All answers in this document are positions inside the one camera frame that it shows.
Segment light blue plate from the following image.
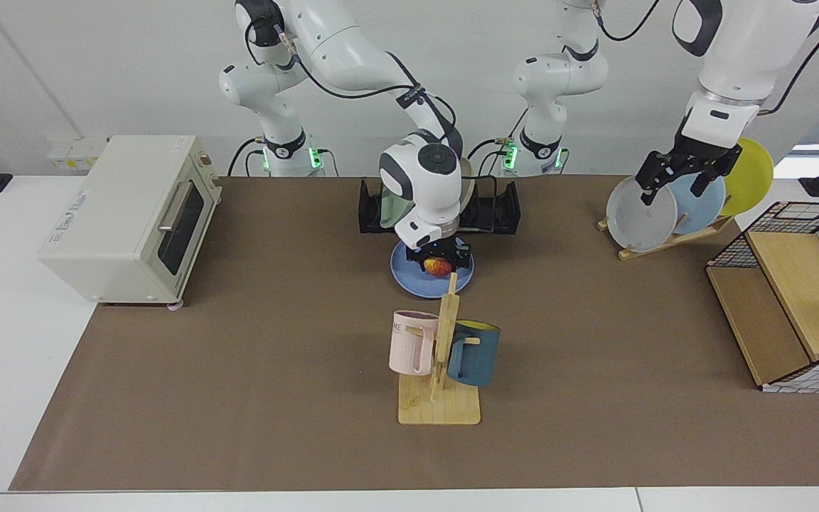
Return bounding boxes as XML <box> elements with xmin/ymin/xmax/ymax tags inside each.
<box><xmin>669</xmin><ymin>174</ymin><xmax>727</xmax><ymax>235</ymax></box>

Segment white plate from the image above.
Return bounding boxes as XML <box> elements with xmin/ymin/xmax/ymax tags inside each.
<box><xmin>606</xmin><ymin>176</ymin><xmax>679</xmax><ymax>253</ymax></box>

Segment yellow plate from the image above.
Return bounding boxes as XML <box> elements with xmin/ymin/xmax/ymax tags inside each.
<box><xmin>719</xmin><ymin>137</ymin><xmax>774</xmax><ymax>217</ymax></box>

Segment wooden plate rack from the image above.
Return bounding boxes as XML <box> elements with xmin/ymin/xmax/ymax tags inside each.
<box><xmin>598</xmin><ymin>213</ymin><xmax>734</xmax><ymax>262</ymax></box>

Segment green plate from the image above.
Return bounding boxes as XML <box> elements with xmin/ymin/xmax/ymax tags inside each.
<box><xmin>380</xmin><ymin>191</ymin><xmax>417</xmax><ymax>230</ymax></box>

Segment beige plate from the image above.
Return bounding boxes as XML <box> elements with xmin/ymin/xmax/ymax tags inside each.
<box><xmin>456</xmin><ymin>160</ymin><xmax>478</xmax><ymax>214</ymax></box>

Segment black dish rack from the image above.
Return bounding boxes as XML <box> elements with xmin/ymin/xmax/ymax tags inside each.
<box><xmin>358</xmin><ymin>178</ymin><xmax>522</xmax><ymax>235</ymax></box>

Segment pink mug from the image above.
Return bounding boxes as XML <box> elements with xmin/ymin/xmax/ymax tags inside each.
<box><xmin>389</xmin><ymin>310</ymin><xmax>440</xmax><ymax>375</ymax></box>

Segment dark teal mug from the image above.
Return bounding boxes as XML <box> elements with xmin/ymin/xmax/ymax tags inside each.
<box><xmin>446</xmin><ymin>320</ymin><xmax>501</xmax><ymax>388</ymax></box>

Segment wooden cup stand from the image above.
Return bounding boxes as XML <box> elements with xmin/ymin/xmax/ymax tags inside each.
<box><xmin>398</xmin><ymin>272</ymin><xmax>482</xmax><ymax>426</ymax></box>

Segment brown table cloth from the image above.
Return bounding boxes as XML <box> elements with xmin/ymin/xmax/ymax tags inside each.
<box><xmin>9</xmin><ymin>175</ymin><xmax>819</xmax><ymax>491</ymax></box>

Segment pale toaster oven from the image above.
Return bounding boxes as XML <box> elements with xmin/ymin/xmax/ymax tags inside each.
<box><xmin>38</xmin><ymin>135</ymin><xmax>224</xmax><ymax>310</ymax></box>

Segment wire basket with wooden floor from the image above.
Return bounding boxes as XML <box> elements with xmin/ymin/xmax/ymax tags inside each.
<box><xmin>706</xmin><ymin>201</ymin><xmax>819</xmax><ymax>394</ymax></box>

